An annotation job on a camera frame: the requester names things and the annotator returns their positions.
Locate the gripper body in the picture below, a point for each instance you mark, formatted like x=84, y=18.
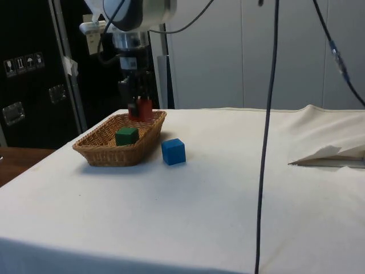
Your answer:
x=134, y=62

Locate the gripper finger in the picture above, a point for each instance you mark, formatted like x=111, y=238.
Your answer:
x=131, y=94
x=146, y=87

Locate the red cube block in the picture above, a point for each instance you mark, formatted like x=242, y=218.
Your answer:
x=146, y=109

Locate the green cube block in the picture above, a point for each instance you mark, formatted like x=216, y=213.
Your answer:
x=127, y=137

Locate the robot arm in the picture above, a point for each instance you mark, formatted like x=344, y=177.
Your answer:
x=154, y=11

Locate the wicker basket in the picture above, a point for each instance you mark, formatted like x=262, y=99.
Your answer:
x=97, y=154

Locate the blue cube block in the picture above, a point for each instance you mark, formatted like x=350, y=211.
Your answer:
x=174, y=151

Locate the pale lockers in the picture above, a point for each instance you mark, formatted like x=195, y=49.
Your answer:
x=228, y=57

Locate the black cabinet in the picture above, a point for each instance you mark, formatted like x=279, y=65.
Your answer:
x=34, y=85

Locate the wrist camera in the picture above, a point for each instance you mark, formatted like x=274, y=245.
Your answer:
x=91, y=27

